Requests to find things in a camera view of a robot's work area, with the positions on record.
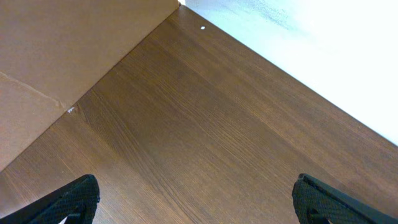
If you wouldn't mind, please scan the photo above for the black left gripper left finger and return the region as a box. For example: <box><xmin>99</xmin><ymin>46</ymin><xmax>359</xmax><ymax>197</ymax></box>
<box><xmin>1</xmin><ymin>174</ymin><xmax>100</xmax><ymax>224</ymax></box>

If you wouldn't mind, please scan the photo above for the brown cardboard side panel left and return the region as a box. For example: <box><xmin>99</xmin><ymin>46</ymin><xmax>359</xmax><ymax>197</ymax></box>
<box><xmin>1</xmin><ymin>0</ymin><xmax>178</xmax><ymax>168</ymax></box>

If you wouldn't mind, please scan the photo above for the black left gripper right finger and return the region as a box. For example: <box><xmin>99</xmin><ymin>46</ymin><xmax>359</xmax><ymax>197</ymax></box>
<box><xmin>292</xmin><ymin>174</ymin><xmax>397</xmax><ymax>224</ymax></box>

